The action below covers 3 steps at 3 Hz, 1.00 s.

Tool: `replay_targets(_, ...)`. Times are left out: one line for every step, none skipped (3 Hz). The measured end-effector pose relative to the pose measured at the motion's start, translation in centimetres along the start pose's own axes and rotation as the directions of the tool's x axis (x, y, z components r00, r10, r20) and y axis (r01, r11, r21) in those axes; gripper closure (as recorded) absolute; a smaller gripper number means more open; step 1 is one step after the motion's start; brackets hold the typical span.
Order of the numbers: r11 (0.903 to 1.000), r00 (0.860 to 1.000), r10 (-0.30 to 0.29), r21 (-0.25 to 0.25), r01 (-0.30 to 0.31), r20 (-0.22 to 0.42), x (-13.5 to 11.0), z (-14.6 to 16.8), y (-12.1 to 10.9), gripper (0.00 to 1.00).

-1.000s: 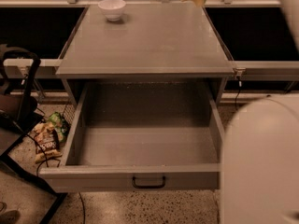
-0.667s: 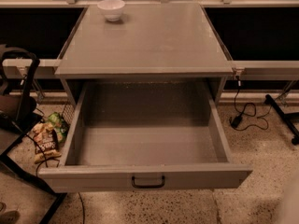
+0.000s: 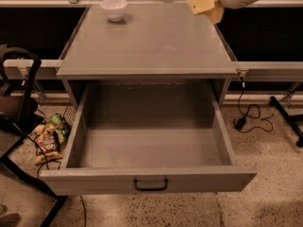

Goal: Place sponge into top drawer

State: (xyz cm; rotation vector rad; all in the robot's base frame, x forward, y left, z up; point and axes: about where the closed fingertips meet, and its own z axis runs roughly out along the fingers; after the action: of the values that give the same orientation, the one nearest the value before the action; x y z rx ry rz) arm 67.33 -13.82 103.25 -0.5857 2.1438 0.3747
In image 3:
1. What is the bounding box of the black floor cable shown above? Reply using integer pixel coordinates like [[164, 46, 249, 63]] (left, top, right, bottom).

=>
[[25, 132, 88, 227]]

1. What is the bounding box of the black wheeled stand base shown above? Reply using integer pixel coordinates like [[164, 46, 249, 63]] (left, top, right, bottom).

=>
[[269, 82, 303, 148]]

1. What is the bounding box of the green snack bag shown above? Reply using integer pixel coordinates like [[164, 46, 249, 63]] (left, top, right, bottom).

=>
[[49, 113, 71, 145]]

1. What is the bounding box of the grey cabinet with flat top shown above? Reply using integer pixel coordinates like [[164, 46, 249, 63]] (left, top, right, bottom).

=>
[[56, 1, 239, 109]]

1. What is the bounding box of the black drawer handle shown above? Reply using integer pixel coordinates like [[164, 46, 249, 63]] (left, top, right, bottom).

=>
[[134, 179, 169, 192]]

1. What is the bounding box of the black chair frame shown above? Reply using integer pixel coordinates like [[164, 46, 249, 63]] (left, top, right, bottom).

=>
[[0, 44, 67, 227]]

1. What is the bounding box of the brown chip bag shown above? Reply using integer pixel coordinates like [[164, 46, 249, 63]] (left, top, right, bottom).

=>
[[34, 124, 62, 166]]

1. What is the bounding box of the black power adapter with cable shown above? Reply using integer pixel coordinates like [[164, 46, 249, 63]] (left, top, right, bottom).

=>
[[233, 77, 275, 133]]

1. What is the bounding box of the white ceramic bowl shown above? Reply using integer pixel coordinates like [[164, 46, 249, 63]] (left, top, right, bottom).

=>
[[99, 0, 128, 22]]

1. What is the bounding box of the open grey top drawer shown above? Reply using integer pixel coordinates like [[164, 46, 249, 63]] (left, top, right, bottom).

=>
[[39, 80, 257, 195]]

